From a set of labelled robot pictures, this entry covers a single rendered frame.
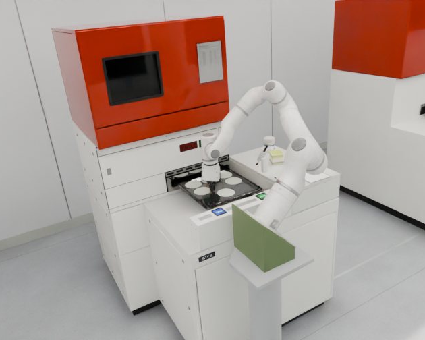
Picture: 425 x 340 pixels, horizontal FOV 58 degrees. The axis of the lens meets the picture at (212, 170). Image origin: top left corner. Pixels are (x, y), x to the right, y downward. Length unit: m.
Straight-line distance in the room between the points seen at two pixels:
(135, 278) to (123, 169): 0.75
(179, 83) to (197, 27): 0.31
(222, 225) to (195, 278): 0.29
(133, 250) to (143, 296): 0.36
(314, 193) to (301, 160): 0.54
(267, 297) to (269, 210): 0.42
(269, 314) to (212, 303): 0.31
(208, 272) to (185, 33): 1.24
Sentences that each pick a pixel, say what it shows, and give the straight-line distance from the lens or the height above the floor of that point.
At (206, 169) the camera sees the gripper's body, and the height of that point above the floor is 1.05.
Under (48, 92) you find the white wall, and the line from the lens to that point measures 3.54.
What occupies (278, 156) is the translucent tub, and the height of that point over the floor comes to 1.02.
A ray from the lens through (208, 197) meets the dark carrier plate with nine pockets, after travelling 2.12.
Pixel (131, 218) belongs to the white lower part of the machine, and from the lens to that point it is 2.35.
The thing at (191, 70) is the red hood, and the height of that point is 1.55.
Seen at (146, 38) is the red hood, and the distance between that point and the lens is 2.07.
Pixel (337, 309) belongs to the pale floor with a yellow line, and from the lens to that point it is 2.77.
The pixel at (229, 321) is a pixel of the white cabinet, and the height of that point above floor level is 0.31.
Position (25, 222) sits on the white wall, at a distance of 3.87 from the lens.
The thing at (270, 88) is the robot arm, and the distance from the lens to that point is 1.89.
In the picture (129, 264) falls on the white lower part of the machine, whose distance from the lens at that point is 2.50.
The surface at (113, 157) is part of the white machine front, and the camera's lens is 2.17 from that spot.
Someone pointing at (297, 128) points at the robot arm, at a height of 1.33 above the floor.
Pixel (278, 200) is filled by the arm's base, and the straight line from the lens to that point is 1.66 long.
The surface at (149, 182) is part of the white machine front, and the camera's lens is 2.29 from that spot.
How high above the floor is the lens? 1.89
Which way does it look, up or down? 24 degrees down
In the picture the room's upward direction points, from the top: 5 degrees counter-clockwise
